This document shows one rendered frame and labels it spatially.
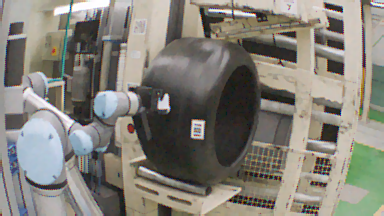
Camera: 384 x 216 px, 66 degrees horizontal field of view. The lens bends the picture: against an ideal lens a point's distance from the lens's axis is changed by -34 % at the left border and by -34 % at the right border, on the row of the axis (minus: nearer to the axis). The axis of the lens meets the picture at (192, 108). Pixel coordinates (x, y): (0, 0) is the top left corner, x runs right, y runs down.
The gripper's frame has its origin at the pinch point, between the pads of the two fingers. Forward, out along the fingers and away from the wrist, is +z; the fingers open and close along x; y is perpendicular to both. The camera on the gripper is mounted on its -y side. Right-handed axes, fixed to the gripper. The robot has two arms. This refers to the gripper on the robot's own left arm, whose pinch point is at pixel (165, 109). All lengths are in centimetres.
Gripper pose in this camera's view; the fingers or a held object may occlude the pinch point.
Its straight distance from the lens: 147.6
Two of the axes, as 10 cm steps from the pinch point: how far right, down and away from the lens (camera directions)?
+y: 1.4, -9.9, -1.0
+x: -8.5, -1.7, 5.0
